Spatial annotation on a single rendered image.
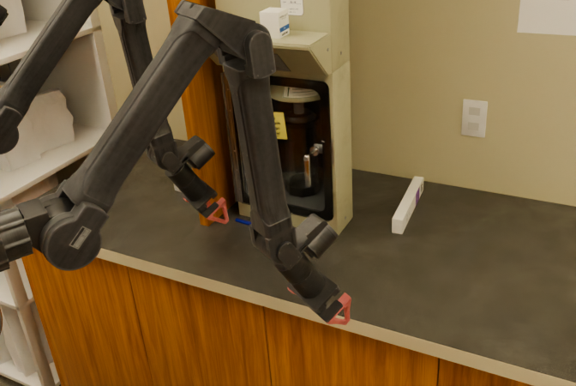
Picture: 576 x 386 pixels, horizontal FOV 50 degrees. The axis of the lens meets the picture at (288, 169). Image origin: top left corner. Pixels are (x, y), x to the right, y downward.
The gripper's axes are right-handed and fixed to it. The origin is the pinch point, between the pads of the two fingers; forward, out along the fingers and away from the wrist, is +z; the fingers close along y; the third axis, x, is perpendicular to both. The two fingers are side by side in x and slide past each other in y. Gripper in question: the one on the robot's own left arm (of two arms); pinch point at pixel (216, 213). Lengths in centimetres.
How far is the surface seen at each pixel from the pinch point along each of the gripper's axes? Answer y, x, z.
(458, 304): -57, -22, 25
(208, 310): -5.9, 19.9, 17.2
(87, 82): 116, -7, -4
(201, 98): 13.7, -18.9, -20.7
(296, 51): -19, -36, -31
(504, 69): -26, -84, 17
